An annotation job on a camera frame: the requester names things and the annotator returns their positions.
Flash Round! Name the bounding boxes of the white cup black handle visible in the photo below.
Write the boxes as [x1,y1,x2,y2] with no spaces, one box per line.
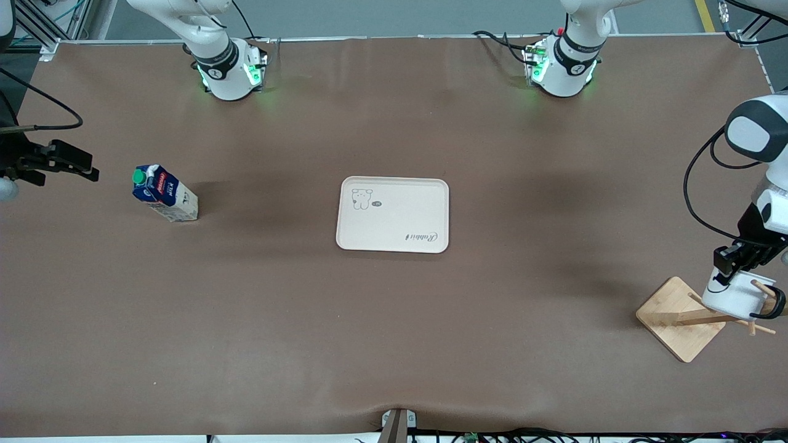
[702,273,787,322]

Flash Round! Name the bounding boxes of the blue milk carton green cap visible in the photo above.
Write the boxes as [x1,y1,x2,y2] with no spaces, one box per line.
[132,164,199,223]

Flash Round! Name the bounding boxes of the cream tray with rabbit print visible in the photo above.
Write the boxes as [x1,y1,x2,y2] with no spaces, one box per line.
[336,177,449,253]

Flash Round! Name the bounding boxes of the wooden mug stand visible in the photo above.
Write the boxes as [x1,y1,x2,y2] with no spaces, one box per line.
[636,276,788,364]

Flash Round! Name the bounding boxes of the brown table mat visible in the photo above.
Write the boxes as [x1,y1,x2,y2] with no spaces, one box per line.
[0,36,788,439]

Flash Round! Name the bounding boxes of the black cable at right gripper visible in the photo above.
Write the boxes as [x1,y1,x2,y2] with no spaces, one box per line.
[0,66,84,133]

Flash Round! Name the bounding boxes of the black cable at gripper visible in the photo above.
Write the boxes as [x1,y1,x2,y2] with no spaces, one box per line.
[683,126,764,244]
[0,66,84,133]

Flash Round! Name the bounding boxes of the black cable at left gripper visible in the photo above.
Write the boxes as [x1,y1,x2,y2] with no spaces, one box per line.
[683,126,764,244]

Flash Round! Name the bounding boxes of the aluminium frame with black struts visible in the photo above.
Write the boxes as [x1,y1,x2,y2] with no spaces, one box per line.
[11,0,94,56]

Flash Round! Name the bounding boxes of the black cable at right arm base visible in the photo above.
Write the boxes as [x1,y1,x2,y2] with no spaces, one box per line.
[229,0,273,45]

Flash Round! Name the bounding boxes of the aluminium frame with black cables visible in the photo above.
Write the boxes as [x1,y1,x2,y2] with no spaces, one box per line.
[716,0,788,47]

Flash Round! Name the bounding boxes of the black cables at left arm base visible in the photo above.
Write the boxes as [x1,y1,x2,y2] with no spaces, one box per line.
[472,28,545,70]

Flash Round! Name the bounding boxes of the grey metal table bracket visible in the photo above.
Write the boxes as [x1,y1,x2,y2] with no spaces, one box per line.
[380,408,417,443]

